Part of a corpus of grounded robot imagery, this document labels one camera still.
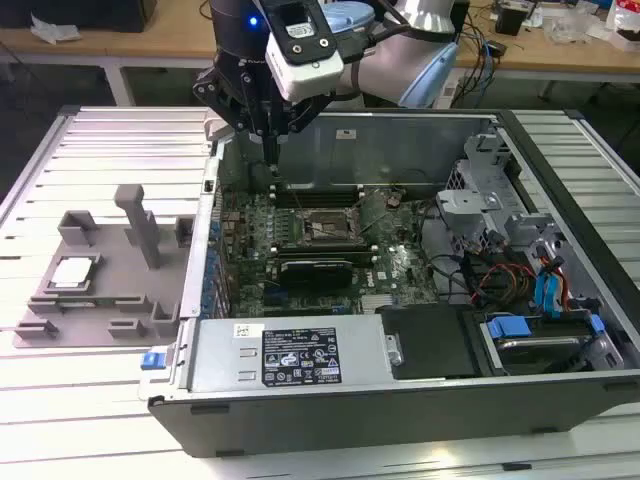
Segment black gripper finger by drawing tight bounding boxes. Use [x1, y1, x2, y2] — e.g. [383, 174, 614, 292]
[192, 68, 275, 167]
[273, 92, 332, 167]

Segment white plastic bracket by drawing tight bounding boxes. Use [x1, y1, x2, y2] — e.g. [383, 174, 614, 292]
[203, 112, 235, 145]

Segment white crumpled paper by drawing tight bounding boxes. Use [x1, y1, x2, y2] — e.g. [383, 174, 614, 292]
[29, 12, 81, 46]

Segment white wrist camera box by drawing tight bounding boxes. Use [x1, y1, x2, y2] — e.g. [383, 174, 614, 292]
[264, 33, 346, 104]

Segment green motherboard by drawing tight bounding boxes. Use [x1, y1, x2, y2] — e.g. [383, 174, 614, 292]
[214, 184, 441, 319]

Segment black open PC case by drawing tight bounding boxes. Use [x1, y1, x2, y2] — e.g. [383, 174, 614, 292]
[139, 107, 640, 459]

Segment RAM stick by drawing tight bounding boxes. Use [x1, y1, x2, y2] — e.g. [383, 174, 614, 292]
[273, 242, 376, 264]

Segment grey metal drive cage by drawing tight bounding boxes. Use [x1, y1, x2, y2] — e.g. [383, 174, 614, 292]
[434, 132, 556, 261]

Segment blue flat wire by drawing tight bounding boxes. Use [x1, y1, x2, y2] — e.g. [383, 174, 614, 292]
[532, 254, 569, 316]

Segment silver CPU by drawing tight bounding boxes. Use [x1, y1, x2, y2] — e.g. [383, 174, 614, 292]
[47, 257, 99, 291]

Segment silver power supply unit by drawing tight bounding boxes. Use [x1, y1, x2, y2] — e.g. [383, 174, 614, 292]
[189, 313, 396, 396]

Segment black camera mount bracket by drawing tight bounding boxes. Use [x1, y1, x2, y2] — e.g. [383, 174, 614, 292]
[259, 0, 337, 66]

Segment grey parts rack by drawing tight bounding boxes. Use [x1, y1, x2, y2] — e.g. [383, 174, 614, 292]
[12, 183, 196, 350]

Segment coloured power wire bundle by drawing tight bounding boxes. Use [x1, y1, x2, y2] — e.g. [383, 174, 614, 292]
[464, 249, 536, 306]

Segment hard disk in blue carrier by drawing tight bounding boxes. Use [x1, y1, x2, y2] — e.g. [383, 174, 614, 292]
[479, 309, 609, 376]

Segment wooden desk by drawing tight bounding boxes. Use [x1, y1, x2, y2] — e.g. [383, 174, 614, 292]
[452, 29, 640, 101]
[0, 24, 224, 109]

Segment black plastic cover panel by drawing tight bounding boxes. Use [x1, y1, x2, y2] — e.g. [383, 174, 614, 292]
[374, 302, 484, 381]

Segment small black device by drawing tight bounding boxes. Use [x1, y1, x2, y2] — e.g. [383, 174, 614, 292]
[494, 3, 525, 36]

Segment red white plastic bag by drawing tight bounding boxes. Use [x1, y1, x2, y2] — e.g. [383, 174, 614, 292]
[604, 0, 640, 51]

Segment RAM slot white latches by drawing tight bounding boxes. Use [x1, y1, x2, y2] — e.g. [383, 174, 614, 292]
[269, 194, 365, 203]
[269, 184, 365, 193]

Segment silver chipset heatsink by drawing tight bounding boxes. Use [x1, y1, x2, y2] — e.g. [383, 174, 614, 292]
[359, 292, 396, 314]

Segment large black box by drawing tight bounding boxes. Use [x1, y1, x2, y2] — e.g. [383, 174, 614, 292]
[0, 0, 151, 32]

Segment black graphics card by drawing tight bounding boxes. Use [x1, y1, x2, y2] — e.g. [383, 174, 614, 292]
[276, 256, 355, 292]

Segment metal socket cover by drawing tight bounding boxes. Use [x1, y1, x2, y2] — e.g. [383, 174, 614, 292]
[353, 191, 396, 233]

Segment CPU socket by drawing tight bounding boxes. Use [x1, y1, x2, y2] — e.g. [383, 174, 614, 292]
[298, 207, 360, 247]

